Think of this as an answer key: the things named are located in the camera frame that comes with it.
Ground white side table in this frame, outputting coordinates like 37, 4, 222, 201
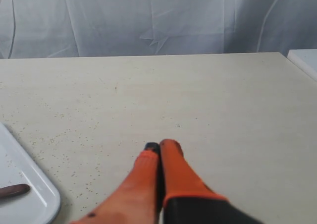
287, 49, 317, 82

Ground white rectangular plastic tray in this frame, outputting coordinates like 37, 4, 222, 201
0, 124, 61, 224

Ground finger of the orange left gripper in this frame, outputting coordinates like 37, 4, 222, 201
73, 142, 160, 224

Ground brown wooden spoon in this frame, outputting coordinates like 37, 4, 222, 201
0, 184, 31, 199

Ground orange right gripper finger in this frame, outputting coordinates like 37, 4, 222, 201
159, 139, 260, 224

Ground white wrinkled backdrop curtain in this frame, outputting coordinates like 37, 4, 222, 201
0, 0, 317, 59

